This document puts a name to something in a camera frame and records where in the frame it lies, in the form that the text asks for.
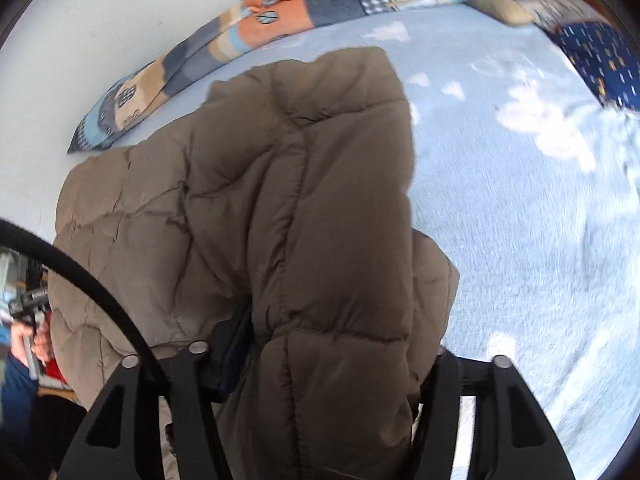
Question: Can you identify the light blue bed blanket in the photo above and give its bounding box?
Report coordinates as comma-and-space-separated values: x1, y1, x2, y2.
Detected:
65, 7, 640, 480

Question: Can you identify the brown puffer jacket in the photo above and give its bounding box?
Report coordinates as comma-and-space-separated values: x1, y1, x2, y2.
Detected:
47, 46, 461, 480

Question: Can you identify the person's left hand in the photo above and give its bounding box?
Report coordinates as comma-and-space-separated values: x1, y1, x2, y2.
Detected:
10, 320, 53, 365

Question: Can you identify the person's dark trouser leg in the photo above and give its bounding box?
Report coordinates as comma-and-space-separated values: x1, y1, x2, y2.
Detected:
0, 395, 88, 480

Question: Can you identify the red object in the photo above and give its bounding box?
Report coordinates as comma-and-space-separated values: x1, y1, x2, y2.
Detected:
39, 360, 71, 391

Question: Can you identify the small beige pillow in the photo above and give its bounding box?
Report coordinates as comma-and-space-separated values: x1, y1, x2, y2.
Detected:
467, 0, 538, 26

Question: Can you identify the long patchwork pillow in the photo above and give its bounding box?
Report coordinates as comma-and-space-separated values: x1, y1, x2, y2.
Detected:
66, 0, 586, 155

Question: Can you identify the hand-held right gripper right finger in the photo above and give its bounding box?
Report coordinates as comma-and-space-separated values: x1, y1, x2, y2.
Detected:
407, 347, 576, 480

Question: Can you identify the person's left forearm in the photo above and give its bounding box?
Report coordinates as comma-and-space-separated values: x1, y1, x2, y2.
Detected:
0, 347, 41, 441

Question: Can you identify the blue star-print pillow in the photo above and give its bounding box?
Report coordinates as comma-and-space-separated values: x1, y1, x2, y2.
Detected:
545, 20, 640, 111

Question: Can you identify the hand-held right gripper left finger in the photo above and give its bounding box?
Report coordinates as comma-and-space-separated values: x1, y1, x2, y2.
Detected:
60, 307, 253, 480

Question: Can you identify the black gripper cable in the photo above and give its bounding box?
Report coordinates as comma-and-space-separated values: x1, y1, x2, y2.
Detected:
0, 217, 166, 376

